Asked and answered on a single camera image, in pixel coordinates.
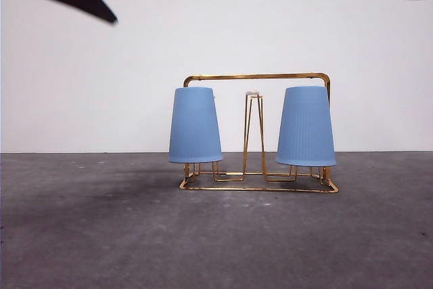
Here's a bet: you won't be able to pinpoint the blue ribbed plastic cup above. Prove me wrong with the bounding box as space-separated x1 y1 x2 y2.
275 85 338 168
167 87 225 164

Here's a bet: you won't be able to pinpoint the gold wire cup rack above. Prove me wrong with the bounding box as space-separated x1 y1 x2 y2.
178 72 340 195

